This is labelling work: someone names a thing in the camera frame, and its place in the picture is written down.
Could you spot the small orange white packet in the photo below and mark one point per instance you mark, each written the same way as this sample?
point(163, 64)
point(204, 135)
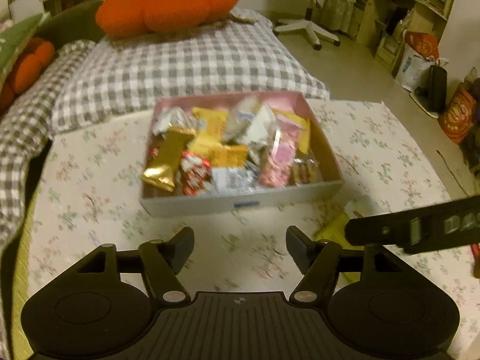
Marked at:
point(228, 156)

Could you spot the gold brown snack packet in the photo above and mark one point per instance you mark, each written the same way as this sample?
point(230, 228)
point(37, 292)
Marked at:
point(161, 170)

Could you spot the floral tablecloth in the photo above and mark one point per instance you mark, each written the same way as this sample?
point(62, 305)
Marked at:
point(89, 195)

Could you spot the black bag on floor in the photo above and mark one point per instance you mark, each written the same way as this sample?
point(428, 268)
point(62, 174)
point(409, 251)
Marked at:
point(431, 95)

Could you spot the green embroidered pillow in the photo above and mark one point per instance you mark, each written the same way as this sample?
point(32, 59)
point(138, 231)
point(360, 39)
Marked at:
point(14, 41)

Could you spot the white paper bag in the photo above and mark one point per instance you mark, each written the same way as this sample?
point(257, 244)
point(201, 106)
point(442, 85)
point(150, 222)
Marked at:
point(414, 68)

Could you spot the white torn snack wrapper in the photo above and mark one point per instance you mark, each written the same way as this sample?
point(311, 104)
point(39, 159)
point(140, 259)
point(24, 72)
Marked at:
point(173, 117)

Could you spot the pink snack box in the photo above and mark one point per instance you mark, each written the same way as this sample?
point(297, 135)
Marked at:
point(163, 204)

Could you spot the red brown snack packet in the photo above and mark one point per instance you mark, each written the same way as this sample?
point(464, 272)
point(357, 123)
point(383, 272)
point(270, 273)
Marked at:
point(195, 173)

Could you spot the red gift bag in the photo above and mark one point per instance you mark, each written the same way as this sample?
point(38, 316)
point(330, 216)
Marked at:
point(425, 44)

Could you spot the pink clear snack packet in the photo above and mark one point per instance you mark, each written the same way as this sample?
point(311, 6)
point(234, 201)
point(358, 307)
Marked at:
point(279, 155)

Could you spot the wooden shelf unit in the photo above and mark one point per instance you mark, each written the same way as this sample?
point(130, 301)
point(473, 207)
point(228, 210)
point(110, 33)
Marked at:
point(380, 25)

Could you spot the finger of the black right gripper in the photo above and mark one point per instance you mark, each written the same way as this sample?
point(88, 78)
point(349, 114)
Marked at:
point(382, 229)

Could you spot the clear white snack packet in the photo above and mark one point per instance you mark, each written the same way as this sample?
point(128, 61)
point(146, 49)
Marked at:
point(239, 119)

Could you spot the blue white snack packet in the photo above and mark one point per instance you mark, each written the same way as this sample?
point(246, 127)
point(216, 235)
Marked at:
point(229, 179)

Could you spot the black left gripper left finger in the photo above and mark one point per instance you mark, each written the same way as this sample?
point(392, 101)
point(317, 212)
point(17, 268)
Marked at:
point(162, 262)

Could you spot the large yellow snack packet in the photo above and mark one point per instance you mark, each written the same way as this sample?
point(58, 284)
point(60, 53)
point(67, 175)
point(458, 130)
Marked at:
point(334, 231)

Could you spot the yellow sandwich snack packet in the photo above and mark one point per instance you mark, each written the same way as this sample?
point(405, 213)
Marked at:
point(209, 131)

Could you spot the small brown candy packet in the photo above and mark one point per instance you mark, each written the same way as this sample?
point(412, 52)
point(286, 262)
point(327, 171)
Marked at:
point(305, 172)

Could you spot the orange pumpkin plush pillow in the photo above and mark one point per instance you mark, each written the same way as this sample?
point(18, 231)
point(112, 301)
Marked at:
point(134, 18)

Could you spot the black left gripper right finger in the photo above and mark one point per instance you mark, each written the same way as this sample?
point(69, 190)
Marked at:
point(318, 263)

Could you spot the grey white checkered cushion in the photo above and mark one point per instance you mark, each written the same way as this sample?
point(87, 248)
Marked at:
point(92, 81)

